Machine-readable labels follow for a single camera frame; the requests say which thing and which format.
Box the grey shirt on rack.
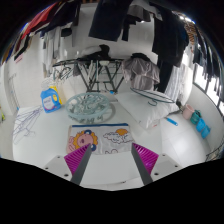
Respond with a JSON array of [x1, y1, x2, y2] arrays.
[[121, 53, 160, 90]]

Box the blue plastic container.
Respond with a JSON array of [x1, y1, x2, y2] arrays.
[[196, 118, 210, 139]]

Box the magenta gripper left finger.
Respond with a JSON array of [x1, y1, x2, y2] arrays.
[[64, 144, 92, 185]]

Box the hanging dark trousers right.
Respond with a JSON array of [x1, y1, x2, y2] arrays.
[[152, 4, 189, 93]]

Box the folding drying rack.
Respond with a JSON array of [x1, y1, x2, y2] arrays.
[[53, 58, 124, 94]]

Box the wire clothes hangers pile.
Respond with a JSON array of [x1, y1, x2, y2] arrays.
[[12, 106, 43, 144]]

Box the round wire hoop hanger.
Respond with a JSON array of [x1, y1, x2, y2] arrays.
[[131, 88, 174, 106]]

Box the white pillow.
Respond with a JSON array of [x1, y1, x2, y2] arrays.
[[115, 90, 179, 129]]

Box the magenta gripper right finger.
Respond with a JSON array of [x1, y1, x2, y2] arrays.
[[131, 143, 159, 185]]

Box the yellow detergent bottle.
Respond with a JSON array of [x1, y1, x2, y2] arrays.
[[49, 85, 63, 106]]

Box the cartoon printed white towel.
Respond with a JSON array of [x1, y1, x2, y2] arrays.
[[66, 123, 134, 155]]

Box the round pale green peg hanger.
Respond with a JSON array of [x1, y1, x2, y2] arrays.
[[65, 92, 113, 124]]

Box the hanging black garment centre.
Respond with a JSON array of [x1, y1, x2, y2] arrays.
[[89, 0, 133, 41]]

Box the hanging red dark clothes left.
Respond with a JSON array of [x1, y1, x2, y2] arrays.
[[0, 0, 81, 65]]

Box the blue brush handle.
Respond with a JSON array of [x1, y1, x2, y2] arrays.
[[166, 117, 178, 126]]

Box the teal plastic cup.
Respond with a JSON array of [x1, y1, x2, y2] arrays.
[[190, 110, 201, 125]]

